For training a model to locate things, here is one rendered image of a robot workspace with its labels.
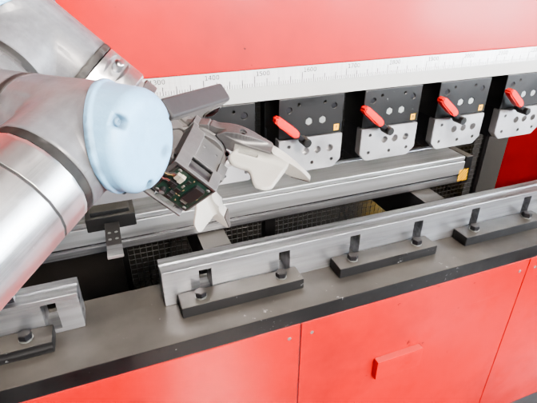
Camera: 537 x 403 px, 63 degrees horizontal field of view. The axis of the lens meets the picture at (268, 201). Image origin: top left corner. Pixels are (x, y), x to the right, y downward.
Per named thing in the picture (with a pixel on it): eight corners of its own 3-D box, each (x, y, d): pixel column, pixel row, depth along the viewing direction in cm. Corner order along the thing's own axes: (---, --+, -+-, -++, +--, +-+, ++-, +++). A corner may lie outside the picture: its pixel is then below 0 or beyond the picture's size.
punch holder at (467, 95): (429, 150, 107) (442, 82, 99) (407, 138, 114) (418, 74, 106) (477, 142, 112) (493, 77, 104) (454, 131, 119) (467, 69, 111)
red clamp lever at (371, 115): (369, 105, 90) (395, 130, 96) (359, 101, 94) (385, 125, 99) (364, 113, 91) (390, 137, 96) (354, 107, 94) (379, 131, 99)
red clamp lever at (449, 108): (447, 96, 96) (468, 120, 102) (435, 92, 100) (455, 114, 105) (442, 103, 97) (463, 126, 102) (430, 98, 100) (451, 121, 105)
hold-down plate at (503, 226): (464, 246, 123) (467, 237, 122) (451, 237, 128) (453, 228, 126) (542, 226, 133) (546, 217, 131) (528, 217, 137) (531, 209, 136)
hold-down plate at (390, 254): (340, 278, 111) (340, 269, 109) (329, 266, 115) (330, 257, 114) (435, 253, 120) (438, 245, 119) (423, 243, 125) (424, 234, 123)
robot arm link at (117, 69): (90, 79, 48) (125, 32, 43) (125, 106, 50) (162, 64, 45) (55, 120, 43) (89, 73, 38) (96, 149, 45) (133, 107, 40)
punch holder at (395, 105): (358, 161, 101) (366, 90, 93) (340, 149, 108) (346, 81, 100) (412, 153, 106) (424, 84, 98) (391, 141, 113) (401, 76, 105)
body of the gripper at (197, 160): (182, 221, 49) (87, 155, 44) (204, 169, 55) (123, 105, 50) (223, 193, 44) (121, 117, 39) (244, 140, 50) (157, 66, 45)
